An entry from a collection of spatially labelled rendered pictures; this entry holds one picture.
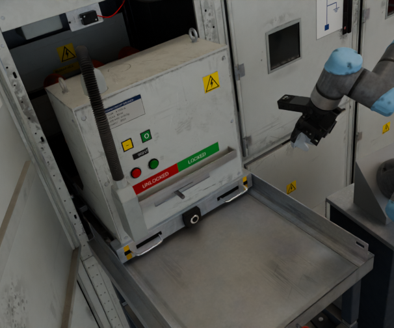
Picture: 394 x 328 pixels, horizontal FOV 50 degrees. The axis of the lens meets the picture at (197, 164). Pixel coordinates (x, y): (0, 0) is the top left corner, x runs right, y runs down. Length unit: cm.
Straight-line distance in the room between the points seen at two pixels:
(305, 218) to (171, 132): 51
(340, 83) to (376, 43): 110
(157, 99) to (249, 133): 60
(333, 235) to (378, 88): 49
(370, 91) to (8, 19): 89
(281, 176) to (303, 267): 73
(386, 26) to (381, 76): 112
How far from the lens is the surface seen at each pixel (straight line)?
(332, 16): 188
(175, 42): 141
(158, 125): 122
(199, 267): 132
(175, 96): 122
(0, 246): 101
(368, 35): 210
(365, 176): 154
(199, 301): 124
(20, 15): 122
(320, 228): 138
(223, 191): 147
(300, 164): 201
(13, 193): 116
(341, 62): 105
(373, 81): 108
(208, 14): 147
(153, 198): 127
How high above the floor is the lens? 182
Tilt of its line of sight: 34 degrees down
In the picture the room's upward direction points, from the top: 11 degrees counter-clockwise
